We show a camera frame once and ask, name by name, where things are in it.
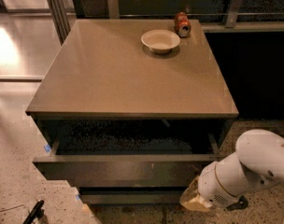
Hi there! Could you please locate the black object on floor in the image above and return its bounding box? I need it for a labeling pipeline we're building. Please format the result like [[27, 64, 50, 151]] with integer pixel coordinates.
[[22, 200, 44, 224]]

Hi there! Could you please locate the grey drawer cabinet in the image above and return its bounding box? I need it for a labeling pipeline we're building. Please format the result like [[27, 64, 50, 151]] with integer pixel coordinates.
[[26, 20, 238, 155]]

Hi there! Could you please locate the white bowl on cabinet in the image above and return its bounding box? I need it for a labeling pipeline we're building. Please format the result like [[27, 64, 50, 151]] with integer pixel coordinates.
[[141, 30, 180, 54]]

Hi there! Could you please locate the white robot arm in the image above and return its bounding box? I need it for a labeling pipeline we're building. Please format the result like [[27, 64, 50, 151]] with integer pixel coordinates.
[[179, 129, 284, 212]]

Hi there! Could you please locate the blue tape piece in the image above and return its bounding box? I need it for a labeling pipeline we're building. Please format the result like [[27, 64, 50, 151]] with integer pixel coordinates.
[[44, 144, 51, 153]]

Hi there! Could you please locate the grey drawer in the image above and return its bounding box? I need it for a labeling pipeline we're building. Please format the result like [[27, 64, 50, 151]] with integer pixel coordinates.
[[79, 187, 185, 205], [33, 136, 223, 188]]

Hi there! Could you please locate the red soda can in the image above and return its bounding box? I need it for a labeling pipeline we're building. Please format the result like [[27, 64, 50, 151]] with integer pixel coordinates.
[[174, 12, 191, 37]]

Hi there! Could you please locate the metal railing frame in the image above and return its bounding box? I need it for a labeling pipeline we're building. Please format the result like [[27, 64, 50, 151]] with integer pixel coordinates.
[[47, 0, 284, 39]]

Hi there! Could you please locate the grey top drawer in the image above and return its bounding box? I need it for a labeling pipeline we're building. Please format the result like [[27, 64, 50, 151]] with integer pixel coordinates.
[[33, 136, 223, 188]]

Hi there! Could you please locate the grey bottom drawer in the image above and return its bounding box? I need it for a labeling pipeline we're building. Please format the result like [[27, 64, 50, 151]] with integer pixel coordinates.
[[79, 187, 185, 205]]

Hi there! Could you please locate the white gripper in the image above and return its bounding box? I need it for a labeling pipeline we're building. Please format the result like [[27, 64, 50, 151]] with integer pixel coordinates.
[[179, 161, 249, 212]]

